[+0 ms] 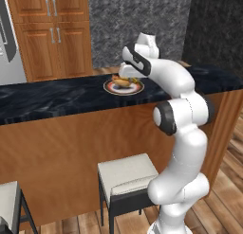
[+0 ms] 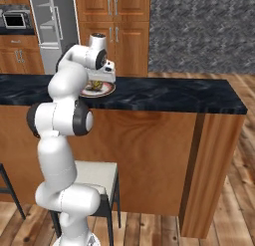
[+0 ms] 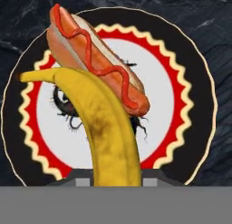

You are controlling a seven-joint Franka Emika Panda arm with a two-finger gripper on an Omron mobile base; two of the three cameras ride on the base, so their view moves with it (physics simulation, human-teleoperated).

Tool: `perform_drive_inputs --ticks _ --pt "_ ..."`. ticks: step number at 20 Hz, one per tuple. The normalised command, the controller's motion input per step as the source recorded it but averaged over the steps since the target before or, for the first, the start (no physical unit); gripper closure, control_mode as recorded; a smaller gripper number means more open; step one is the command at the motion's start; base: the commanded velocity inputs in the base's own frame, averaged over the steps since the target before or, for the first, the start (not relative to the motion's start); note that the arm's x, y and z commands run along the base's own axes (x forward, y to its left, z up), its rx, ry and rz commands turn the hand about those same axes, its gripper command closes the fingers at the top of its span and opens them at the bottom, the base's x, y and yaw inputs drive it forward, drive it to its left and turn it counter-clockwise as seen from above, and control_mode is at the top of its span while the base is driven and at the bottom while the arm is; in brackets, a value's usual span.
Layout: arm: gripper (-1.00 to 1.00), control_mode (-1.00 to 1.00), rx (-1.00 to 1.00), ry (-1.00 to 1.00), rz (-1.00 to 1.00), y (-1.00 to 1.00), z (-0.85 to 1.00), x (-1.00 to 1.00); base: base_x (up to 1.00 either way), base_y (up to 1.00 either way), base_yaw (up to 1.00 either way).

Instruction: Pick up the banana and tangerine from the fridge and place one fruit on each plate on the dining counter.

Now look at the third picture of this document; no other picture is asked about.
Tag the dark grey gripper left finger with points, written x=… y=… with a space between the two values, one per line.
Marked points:
x=79 y=177

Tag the hot dog with ketchup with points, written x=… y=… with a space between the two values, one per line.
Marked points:
x=96 y=56

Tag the yellow banana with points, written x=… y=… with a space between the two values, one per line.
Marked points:
x=110 y=134

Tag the black red and white plate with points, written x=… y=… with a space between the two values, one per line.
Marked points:
x=181 y=91

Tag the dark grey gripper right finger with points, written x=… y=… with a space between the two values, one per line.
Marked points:
x=152 y=177

